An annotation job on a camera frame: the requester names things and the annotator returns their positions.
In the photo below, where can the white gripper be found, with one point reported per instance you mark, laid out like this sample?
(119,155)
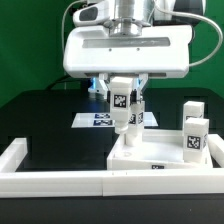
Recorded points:
(160,52)

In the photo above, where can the white square tabletop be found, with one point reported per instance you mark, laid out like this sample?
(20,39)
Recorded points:
(159,149)

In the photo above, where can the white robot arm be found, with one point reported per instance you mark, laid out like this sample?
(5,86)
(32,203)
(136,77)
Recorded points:
(129,17)

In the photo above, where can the white sheet with fiducial markers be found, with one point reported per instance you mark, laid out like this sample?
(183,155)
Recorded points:
(90,120)

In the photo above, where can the white U-shaped obstacle fence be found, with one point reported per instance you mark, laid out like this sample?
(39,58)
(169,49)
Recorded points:
(15,184)

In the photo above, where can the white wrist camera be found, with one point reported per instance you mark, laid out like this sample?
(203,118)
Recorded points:
(93,15)

